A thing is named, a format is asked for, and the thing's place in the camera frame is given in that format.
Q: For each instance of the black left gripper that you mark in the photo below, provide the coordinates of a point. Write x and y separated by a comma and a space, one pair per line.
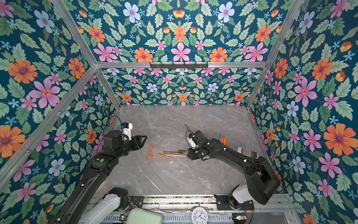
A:
138, 144

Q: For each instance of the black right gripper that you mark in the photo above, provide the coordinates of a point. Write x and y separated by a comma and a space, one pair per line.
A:
192, 156

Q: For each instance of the pink lilac marker pen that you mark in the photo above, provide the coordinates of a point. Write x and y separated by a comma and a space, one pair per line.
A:
175, 155

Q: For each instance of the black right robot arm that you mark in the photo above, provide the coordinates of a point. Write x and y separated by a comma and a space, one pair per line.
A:
261, 181

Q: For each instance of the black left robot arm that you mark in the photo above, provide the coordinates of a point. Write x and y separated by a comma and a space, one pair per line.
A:
116, 144

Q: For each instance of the white remote control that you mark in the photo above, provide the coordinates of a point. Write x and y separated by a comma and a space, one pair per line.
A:
247, 152

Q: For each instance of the white analog clock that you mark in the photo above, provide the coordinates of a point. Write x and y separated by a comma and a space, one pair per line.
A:
199, 216

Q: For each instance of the pale green box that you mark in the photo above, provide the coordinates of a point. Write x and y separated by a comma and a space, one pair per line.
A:
140, 216

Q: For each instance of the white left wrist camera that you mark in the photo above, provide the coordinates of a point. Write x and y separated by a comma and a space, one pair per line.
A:
126, 129

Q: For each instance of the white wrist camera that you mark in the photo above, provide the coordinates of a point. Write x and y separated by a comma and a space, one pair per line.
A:
126, 129
191, 142

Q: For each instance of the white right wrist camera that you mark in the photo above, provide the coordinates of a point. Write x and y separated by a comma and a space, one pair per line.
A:
191, 142

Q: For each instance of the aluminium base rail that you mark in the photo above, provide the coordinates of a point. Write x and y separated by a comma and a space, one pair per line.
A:
211, 202

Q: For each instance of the black hook rail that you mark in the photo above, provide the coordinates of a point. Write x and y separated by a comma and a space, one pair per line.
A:
184, 65

